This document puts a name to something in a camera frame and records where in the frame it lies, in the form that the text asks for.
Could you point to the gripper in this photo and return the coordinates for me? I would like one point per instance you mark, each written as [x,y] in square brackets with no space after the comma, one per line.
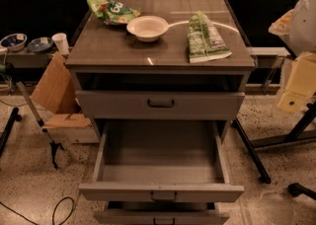
[304,27]

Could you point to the green jalapeno chip bag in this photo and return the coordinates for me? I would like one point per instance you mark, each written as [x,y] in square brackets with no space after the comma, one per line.
[205,42]

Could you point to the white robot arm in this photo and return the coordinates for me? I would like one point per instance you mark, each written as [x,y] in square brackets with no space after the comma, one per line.
[297,28]

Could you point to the grey drawer cabinet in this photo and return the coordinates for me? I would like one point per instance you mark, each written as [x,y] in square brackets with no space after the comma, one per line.
[110,59]

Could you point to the grey open middle drawer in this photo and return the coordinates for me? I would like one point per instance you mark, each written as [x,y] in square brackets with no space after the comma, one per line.
[161,160]

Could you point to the green snack bag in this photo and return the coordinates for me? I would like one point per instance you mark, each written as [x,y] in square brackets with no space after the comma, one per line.
[112,12]

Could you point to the grey top drawer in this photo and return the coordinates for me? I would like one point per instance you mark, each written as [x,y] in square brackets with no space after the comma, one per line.
[160,105]

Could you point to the grey bottom drawer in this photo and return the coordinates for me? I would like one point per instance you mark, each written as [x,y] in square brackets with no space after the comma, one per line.
[160,213]

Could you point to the black caster foot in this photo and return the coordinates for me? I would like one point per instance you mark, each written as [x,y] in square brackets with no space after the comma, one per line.
[297,189]

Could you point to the white bowl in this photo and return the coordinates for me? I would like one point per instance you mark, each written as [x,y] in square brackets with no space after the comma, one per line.
[147,28]

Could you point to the brown cardboard box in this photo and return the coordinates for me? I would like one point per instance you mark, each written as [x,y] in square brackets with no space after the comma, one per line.
[56,93]

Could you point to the white paper cup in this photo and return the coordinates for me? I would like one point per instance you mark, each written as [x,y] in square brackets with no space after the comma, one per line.
[61,42]

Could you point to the grabber stick tool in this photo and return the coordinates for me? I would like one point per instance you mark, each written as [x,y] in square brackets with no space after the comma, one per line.
[53,145]

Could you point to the blue bowl right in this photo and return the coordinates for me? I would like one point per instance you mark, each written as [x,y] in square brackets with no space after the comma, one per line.
[40,45]

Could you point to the black pole left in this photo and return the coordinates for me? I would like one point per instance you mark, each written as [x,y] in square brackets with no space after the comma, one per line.
[4,135]

